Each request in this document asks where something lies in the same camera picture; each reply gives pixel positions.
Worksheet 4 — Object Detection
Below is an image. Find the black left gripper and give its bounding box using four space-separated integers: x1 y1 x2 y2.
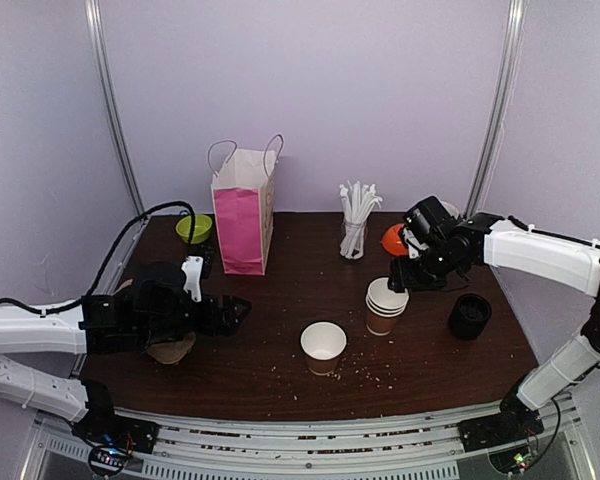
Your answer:
138 291 251 346

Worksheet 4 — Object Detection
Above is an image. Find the stack of pulp cup carriers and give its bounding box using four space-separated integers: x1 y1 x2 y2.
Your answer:
132 288 196 365

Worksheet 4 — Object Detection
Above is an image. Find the stack of black cup lids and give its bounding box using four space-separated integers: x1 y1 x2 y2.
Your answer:
448 293 492 341

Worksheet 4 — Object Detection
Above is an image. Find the stack of brown paper cups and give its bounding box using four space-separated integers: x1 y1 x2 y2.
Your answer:
365 277 410 336

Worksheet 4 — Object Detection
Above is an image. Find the single brown paper cup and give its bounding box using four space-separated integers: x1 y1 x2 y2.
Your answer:
300 321 347 376

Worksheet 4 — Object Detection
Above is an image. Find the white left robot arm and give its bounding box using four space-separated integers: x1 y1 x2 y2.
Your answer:
0 256 252 444

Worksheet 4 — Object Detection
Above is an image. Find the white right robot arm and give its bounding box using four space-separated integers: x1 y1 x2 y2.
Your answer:
388 196 600 442

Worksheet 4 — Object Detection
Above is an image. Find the orange plastic bowl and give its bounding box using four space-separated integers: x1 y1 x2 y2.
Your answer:
381 224 409 257

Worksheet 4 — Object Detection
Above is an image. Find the green plastic bowl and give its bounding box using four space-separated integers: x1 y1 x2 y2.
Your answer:
175 214 213 244

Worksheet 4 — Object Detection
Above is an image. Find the glass jar of straws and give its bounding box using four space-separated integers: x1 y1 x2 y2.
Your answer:
339 181 383 260

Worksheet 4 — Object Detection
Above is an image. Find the white pink paper bag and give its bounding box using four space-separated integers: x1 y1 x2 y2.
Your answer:
207 134 284 276

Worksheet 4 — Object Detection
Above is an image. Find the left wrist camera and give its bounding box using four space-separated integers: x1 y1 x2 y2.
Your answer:
181 245 215 303

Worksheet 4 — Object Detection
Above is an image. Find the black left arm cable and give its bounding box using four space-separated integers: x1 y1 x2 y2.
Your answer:
0 200 199 314

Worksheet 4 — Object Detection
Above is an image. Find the aluminium frame post right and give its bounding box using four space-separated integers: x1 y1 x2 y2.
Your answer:
465 0 528 216

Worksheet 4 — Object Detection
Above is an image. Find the aluminium frame post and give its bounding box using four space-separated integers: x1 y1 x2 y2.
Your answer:
465 0 528 216
84 0 144 214

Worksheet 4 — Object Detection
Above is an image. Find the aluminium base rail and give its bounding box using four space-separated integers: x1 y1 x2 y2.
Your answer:
29 404 581 480

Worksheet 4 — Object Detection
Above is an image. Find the aluminium frame post left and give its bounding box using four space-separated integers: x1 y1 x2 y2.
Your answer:
84 0 144 214

